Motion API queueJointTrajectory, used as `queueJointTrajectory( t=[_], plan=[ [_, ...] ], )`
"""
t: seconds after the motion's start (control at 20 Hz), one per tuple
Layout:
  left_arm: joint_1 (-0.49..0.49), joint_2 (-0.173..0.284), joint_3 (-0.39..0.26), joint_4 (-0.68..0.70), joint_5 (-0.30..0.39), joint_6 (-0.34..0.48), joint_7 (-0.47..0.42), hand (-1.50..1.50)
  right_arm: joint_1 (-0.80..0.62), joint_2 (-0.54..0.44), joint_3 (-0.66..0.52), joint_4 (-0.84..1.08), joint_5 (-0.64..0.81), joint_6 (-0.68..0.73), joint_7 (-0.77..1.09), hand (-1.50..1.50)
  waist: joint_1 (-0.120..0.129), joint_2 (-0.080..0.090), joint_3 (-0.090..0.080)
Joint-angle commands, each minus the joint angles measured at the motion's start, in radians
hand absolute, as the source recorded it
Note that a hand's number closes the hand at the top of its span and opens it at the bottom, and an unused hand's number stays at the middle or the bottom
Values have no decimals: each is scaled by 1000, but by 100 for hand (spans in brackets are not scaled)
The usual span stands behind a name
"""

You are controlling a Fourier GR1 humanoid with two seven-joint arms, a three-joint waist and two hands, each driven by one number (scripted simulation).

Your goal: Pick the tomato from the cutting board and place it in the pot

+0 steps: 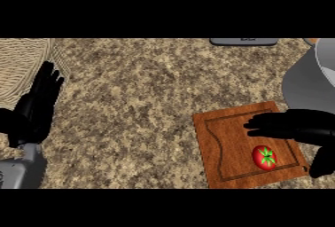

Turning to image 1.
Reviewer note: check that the brown wooden cutting board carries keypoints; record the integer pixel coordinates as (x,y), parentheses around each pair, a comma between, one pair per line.
(238,147)

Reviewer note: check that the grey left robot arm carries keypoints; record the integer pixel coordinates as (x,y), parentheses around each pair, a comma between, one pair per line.
(24,167)

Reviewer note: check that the grey metal pot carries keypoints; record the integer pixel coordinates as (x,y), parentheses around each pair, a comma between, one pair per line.
(312,76)

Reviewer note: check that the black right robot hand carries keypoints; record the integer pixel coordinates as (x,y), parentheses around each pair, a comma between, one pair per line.
(297,125)

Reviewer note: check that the beige wicker basket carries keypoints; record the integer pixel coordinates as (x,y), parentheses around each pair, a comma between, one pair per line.
(21,66)

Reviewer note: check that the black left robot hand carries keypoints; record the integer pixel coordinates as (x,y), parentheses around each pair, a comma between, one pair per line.
(33,109)

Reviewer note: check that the dark grey flat appliance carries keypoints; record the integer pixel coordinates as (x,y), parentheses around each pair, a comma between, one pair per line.
(244,41)

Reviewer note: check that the red tomato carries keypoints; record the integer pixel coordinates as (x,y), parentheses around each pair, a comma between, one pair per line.
(264,157)

